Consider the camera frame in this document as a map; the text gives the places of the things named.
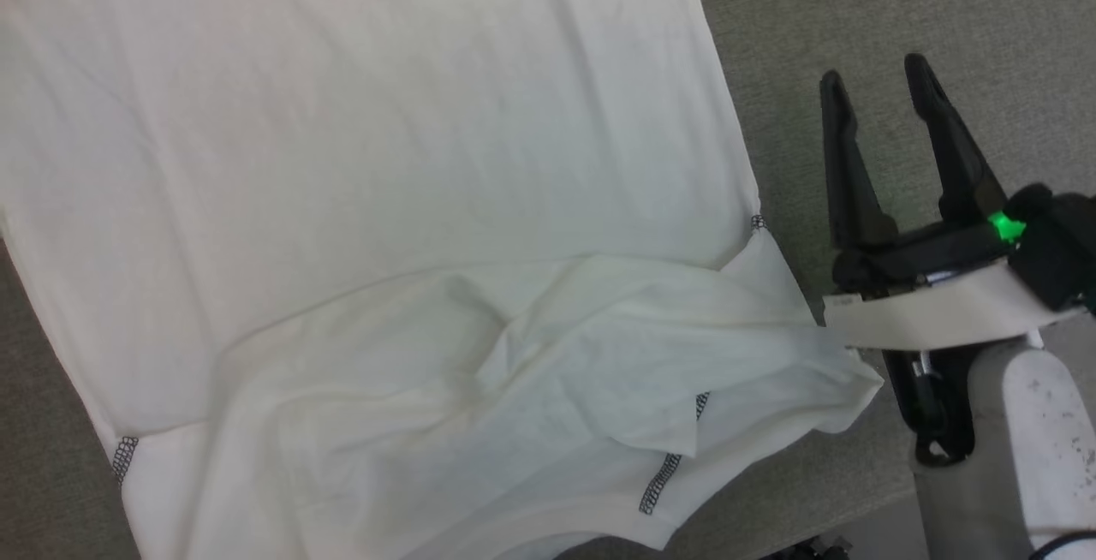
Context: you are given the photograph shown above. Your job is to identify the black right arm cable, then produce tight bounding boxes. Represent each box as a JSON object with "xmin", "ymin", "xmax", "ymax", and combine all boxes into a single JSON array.
[{"xmin": 1027, "ymin": 529, "xmax": 1096, "ymax": 560}]

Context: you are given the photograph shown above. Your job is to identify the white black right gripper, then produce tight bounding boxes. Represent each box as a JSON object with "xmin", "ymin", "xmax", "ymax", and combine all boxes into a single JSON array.
[{"xmin": 819, "ymin": 52, "xmax": 1083, "ymax": 468}]

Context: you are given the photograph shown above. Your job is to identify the white t-shirt garment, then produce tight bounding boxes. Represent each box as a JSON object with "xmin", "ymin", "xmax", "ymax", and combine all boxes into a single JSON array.
[{"xmin": 0, "ymin": 0, "xmax": 885, "ymax": 560}]

